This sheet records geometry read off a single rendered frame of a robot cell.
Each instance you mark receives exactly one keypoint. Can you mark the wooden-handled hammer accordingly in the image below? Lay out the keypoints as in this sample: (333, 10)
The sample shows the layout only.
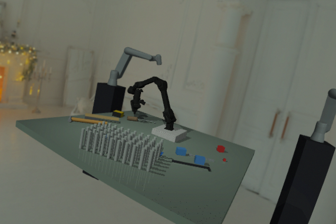
(84, 120)

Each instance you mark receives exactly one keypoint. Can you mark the blue block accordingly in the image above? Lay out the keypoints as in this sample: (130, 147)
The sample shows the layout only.
(181, 151)
(199, 160)

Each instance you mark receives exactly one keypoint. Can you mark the red cube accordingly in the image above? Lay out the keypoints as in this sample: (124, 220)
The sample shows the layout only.
(220, 149)

